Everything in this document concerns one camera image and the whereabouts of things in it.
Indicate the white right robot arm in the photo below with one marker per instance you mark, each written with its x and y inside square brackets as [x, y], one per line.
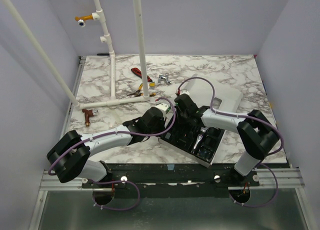
[258, 135]

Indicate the chrome faucet fitting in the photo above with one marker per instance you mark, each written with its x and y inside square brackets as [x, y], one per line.
[164, 78]

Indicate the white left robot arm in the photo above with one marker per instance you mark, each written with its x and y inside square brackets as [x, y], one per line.
[69, 158]

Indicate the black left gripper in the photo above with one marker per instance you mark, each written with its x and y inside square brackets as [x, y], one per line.
[162, 125]

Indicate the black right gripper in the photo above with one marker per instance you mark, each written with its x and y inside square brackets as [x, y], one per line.
[182, 103]

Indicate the brown garden faucet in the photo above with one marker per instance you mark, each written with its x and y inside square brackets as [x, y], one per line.
[89, 113]

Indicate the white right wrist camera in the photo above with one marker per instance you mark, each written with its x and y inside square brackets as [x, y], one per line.
[182, 91]

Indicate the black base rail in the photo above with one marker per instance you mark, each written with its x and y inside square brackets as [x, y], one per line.
[174, 180]

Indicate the white hair clipper kit box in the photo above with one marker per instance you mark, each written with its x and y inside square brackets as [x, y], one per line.
[199, 127]

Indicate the white PVC pipe frame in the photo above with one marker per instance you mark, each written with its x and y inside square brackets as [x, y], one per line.
[98, 15]

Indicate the orange faucet on pipe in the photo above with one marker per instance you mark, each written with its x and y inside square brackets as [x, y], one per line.
[81, 20]

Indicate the yellow handled pliers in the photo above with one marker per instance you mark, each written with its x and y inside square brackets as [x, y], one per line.
[138, 92]

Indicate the red black utility knife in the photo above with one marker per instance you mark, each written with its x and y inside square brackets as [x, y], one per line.
[138, 73]

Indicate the yellow wire brush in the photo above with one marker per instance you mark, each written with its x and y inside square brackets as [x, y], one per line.
[152, 85]

